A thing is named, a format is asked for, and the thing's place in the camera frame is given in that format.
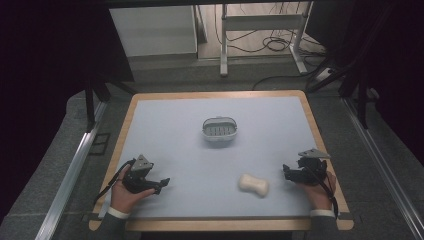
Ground white soap bar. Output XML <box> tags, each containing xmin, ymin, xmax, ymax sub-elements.
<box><xmin>237</xmin><ymin>173</ymin><xmax>270</xmax><ymax>198</ymax></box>

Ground white power strip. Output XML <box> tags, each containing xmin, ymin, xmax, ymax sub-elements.
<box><xmin>315</xmin><ymin>67</ymin><xmax>335</xmax><ymax>83</ymax></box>

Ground person's left hand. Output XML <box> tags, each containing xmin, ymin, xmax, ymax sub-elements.
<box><xmin>109</xmin><ymin>164</ymin><xmax>156</xmax><ymax>215</ymax></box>

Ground white metal stand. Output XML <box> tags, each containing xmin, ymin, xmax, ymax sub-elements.
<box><xmin>219</xmin><ymin>1</ymin><xmax>315</xmax><ymax>78</ymax></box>

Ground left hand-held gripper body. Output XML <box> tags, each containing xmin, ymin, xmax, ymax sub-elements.
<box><xmin>121</xmin><ymin>153</ymin><xmax>155</xmax><ymax>195</ymax></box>

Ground black floor cables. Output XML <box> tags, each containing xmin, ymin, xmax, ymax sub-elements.
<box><xmin>213</xmin><ymin>1</ymin><xmax>329</xmax><ymax>58</ymax></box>

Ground white cabinet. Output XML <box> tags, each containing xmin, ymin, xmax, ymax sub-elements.
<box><xmin>109</xmin><ymin>4</ymin><xmax>199</xmax><ymax>58</ymax></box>

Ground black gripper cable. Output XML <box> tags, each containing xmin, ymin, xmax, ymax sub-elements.
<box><xmin>304</xmin><ymin>164</ymin><xmax>340</xmax><ymax>219</ymax></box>
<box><xmin>93</xmin><ymin>158</ymin><xmax>137</xmax><ymax>205</ymax></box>

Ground light blue table mat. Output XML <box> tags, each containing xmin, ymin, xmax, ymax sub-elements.
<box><xmin>98</xmin><ymin>95</ymin><xmax>324</xmax><ymax>220</ymax></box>

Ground aluminium rail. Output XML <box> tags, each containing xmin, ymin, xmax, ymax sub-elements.
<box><xmin>342</xmin><ymin>97</ymin><xmax>424</xmax><ymax>240</ymax></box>
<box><xmin>34</xmin><ymin>100</ymin><xmax>108</xmax><ymax>240</ymax></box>

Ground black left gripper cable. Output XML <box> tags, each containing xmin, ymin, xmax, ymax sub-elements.
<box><xmin>93</xmin><ymin>158</ymin><xmax>137</xmax><ymax>205</ymax></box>

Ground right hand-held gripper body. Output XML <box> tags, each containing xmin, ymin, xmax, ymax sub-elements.
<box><xmin>295</xmin><ymin>148</ymin><xmax>332</xmax><ymax>187</ymax></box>

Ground person's right hand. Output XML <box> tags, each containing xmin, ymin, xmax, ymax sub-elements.
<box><xmin>295</xmin><ymin>170</ymin><xmax>338</xmax><ymax>212</ymax></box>

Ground black stand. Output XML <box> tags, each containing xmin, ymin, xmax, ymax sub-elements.
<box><xmin>305</xmin><ymin>49</ymin><xmax>372</xmax><ymax>130</ymax></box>
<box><xmin>82</xmin><ymin>74</ymin><xmax>138</xmax><ymax>133</ymax></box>

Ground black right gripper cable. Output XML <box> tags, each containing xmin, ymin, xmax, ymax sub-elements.
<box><xmin>304</xmin><ymin>164</ymin><xmax>340</xmax><ymax>219</ymax></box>

